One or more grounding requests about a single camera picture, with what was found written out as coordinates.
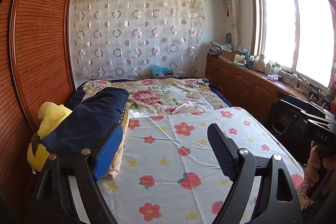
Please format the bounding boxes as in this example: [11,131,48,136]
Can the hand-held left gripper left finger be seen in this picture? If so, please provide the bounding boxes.
[26,123,124,224]

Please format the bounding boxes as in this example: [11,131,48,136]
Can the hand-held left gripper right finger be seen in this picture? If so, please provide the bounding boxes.
[207,123,303,224]

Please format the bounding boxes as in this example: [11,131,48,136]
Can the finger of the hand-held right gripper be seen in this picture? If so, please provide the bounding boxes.
[286,109,332,125]

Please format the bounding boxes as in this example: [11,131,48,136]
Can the navy printed t-shirt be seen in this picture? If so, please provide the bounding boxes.
[42,88,130,157]

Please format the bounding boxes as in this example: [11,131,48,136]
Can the person's right hand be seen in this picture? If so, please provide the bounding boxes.
[306,141,336,188]

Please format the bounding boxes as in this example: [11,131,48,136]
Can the black chair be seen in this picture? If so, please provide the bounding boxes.
[273,95,328,161]

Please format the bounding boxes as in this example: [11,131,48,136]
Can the peach folded clothing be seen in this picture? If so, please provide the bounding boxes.
[106,106,130,180]

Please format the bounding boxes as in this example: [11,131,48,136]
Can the fruit print bed sheet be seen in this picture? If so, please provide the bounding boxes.
[97,106,305,224]

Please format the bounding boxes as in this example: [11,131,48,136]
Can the pink jug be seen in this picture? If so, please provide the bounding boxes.
[255,54,265,72]

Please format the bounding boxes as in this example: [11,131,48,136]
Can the wooden sideboard cabinet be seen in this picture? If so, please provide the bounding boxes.
[205,55,336,125]

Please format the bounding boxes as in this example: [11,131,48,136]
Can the yellow plush toy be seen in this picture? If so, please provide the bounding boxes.
[27,101,72,174]

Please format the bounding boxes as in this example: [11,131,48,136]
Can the floral quilt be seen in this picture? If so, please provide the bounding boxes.
[79,78,231,115]

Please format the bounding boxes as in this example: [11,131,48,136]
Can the wooden framed window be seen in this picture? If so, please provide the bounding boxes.
[251,0,335,89]

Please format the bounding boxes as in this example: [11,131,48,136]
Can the cardboard box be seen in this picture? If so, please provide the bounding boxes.
[222,49,246,64]

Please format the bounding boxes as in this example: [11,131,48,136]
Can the blue box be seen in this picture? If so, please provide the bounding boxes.
[151,65,174,79]

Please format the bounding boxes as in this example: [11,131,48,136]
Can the stack of folded cloths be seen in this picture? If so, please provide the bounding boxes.
[210,41,234,52]

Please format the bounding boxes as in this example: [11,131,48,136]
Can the circle patterned sheer curtain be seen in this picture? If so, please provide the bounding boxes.
[70,0,206,78]

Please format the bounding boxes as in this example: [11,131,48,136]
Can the beige window curtain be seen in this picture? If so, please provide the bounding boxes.
[223,0,240,50]

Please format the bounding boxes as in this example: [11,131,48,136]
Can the wooden slatted wardrobe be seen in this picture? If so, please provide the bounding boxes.
[0,0,76,203]

